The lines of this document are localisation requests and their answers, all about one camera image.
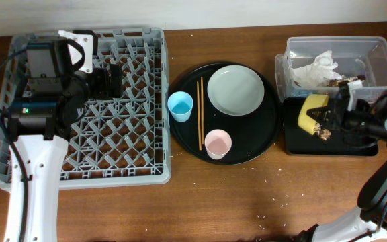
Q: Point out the black rectangular bin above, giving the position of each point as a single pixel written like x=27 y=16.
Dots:
x=299 y=142

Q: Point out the light blue plastic cup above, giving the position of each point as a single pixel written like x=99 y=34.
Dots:
x=180 y=105

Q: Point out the gold foil wrapper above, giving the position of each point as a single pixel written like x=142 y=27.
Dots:
x=336 y=82

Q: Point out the left wooden chopstick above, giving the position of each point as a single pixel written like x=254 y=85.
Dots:
x=198 y=116

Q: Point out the clear plastic bin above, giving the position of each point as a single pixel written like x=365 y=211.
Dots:
x=350 y=56

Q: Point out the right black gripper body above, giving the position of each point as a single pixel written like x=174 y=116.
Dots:
x=360 y=122

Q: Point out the food scraps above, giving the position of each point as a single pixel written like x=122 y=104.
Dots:
x=321 y=132

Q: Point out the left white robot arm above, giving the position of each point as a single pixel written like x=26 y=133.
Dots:
x=37 y=125

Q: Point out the right wooden chopstick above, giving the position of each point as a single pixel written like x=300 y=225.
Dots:
x=202 y=109

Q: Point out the crumpled white tissue in bin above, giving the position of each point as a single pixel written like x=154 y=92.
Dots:
x=317 y=74

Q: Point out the grey dishwasher rack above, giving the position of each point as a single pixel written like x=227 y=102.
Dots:
x=120 y=141

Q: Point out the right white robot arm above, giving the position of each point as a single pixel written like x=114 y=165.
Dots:
x=368 y=220

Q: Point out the pink plastic cup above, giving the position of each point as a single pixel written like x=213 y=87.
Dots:
x=217 y=143

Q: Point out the wooden chopstick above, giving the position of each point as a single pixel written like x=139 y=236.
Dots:
x=202 y=109
x=198 y=116

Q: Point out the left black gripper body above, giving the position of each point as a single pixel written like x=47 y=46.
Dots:
x=99 y=89

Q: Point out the round black tray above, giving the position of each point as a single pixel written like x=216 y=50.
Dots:
x=252 y=134

